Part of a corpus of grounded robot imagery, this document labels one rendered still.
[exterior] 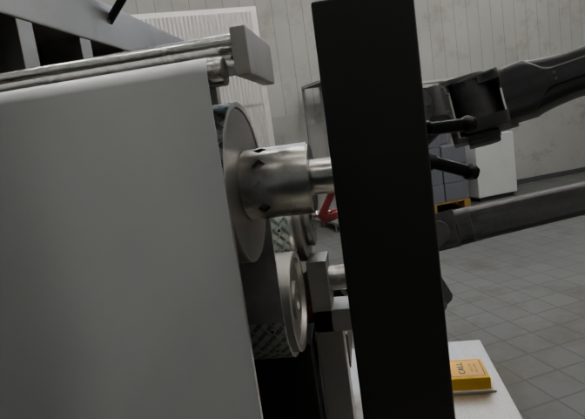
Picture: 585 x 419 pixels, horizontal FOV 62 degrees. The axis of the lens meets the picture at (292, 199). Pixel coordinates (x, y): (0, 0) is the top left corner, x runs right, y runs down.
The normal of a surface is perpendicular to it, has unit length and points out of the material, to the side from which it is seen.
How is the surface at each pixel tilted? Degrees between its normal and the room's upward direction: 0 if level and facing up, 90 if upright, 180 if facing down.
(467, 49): 90
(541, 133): 90
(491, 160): 90
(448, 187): 90
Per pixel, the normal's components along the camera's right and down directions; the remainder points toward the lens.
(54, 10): 0.98, -0.11
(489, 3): 0.28, 0.10
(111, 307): -0.14, 0.15
